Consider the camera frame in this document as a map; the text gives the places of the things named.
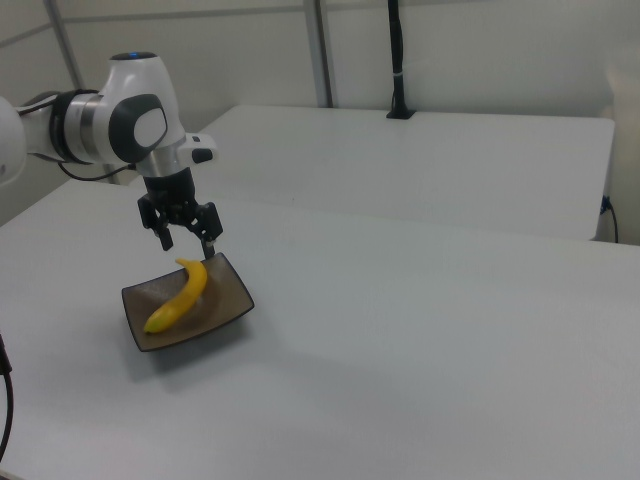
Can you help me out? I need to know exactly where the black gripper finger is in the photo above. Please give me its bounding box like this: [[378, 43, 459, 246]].
[[185, 201, 224, 261], [153, 213, 175, 252]]

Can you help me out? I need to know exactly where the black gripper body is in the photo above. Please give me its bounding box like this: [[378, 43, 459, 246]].
[[136, 168, 202, 230]]

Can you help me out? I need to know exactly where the yellow banana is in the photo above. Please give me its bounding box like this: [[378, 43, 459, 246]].
[[143, 257, 209, 335]]

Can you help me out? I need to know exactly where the brown square ceramic plate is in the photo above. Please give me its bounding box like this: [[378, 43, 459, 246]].
[[121, 252, 256, 354]]

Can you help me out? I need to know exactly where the black pole with base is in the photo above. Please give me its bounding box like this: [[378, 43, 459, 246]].
[[385, 0, 418, 121]]

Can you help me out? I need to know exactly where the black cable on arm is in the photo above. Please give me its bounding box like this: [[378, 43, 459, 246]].
[[13, 91, 139, 182]]

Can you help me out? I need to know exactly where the black hanging cable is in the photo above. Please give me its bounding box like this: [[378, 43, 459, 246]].
[[0, 331, 17, 454]]

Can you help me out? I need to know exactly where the black wall power cable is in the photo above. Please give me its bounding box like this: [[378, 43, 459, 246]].
[[600, 194, 621, 245]]

